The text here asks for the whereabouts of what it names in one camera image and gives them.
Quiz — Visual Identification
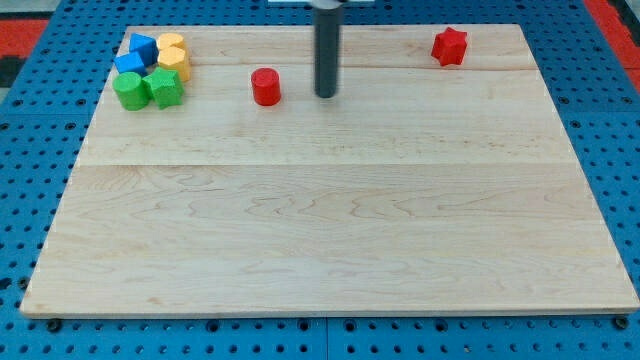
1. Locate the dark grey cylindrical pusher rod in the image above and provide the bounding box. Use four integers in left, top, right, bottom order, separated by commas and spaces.
312, 0, 343, 98

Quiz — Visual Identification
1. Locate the red star block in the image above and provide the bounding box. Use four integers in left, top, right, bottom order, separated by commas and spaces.
431, 27, 467, 67

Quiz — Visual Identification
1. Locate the green star block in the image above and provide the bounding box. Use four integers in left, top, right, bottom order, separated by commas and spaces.
142, 67, 184, 109

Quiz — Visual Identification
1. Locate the red cylinder block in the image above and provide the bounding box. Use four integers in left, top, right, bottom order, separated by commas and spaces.
251, 67, 281, 106

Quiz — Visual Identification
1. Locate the yellow hexagon block front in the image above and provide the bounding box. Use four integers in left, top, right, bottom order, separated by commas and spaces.
158, 46, 191, 82

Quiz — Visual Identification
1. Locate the yellow cylinder block rear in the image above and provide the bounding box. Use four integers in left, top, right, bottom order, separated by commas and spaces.
156, 32, 187, 51

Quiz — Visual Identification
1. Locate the blue block upper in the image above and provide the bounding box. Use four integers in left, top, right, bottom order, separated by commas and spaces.
129, 33, 159, 67

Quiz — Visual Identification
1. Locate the blue block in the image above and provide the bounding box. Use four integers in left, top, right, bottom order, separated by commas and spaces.
114, 52, 147, 77
129, 33, 159, 67

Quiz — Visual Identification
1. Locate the light wooden board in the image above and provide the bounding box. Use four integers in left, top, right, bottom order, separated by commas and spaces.
20, 24, 639, 319

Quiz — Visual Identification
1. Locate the blue block lower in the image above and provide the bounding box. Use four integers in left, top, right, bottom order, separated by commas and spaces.
114, 52, 147, 77

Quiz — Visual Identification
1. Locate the green cylinder block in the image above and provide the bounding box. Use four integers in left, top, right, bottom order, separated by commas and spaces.
112, 72, 150, 111

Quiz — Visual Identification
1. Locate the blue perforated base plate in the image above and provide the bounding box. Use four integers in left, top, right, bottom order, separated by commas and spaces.
1, 0, 639, 359

